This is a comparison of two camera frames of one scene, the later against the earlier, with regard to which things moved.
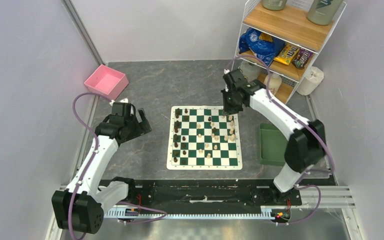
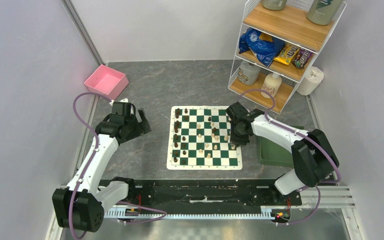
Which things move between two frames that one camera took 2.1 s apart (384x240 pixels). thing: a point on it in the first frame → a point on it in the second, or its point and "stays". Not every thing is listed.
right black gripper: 228,110 → 241,141
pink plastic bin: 106,81 stays
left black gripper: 142,127 stays
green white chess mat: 202,137 stays
